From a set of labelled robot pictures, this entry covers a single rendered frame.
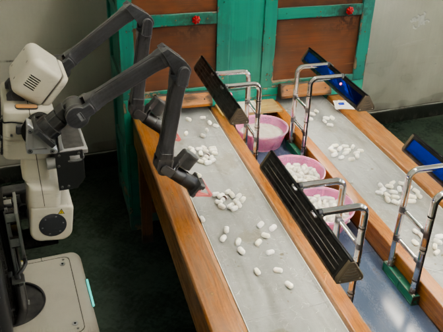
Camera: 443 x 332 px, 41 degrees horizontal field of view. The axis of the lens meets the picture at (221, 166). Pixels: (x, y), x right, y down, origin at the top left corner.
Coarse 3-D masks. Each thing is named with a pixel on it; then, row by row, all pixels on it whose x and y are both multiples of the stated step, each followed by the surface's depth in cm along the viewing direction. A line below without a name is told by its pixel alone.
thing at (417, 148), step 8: (416, 136) 218; (408, 144) 220; (416, 144) 217; (424, 144) 213; (408, 152) 218; (416, 152) 215; (424, 152) 212; (432, 152) 209; (416, 160) 214; (424, 160) 211; (432, 160) 208; (440, 160) 205; (432, 176) 205; (440, 176) 202; (440, 184) 201
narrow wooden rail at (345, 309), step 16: (224, 128) 297; (240, 144) 282; (256, 176) 258; (272, 192) 247; (272, 208) 240; (288, 224) 228; (304, 240) 219; (304, 256) 213; (320, 272) 204; (336, 288) 197; (336, 304) 191; (352, 304) 191; (352, 320) 185
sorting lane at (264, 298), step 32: (192, 128) 301; (224, 160) 274; (224, 192) 250; (256, 192) 251; (224, 224) 231; (256, 224) 231; (224, 256) 214; (256, 256) 214; (288, 256) 215; (256, 288) 200; (288, 288) 200; (320, 288) 201; (256, 320) 187; (288, 320) 187; (320, 320) 188
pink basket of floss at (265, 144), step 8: (264, 120) 311; (272, 120) 309; (280, 120) 306; (240, 128) 305; (280, 128) 306; (288, 128) 297; (248, 136) 290; (280, 136) 290; (248, 144) 295; (264, 144) 291; (272, 144) 293; (280, 144) 299
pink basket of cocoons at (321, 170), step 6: (282, 156) 273; (288, 156) 274; (294, 156) 274; (300, 156) 273; (282, 162) 274; (288, 162) 274; (294, 162) 274; (300, 162) 274; (306, 162) 273; (312, 162) 271; (318, 162) 268; (318, 168) 268; (324, 168) 264; (324, 174) 260; (312, 192) 259
